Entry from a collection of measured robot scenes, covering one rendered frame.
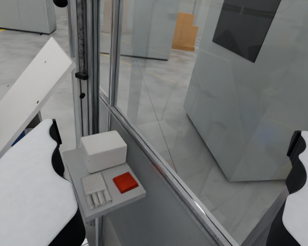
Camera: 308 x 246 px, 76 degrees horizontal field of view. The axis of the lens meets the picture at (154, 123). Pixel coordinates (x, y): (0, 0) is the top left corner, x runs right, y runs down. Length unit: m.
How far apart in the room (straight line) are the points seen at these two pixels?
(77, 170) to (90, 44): 0.52
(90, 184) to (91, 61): 0.50
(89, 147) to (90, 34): 0.44
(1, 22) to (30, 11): 0.93
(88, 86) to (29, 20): 6.86
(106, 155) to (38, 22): 7.02
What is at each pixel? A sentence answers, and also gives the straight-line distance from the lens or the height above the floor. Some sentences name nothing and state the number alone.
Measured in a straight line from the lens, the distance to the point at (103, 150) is 0.83.
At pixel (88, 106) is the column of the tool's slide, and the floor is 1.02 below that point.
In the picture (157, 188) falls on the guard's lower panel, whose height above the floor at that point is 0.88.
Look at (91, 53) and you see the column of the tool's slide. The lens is 0.90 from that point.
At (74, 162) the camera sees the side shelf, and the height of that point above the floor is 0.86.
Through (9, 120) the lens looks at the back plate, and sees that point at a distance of 0.65.
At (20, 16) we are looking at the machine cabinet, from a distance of 7.82.
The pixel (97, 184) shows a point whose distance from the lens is 0.82.
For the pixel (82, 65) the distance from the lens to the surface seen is 0.92.
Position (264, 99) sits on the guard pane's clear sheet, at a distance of 0.44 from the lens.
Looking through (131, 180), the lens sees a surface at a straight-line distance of 0.84.
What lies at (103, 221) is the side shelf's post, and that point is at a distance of 1.18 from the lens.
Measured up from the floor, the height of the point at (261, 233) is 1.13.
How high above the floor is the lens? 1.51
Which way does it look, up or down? 32 degrees down
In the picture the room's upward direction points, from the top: 11 degrees clockwise
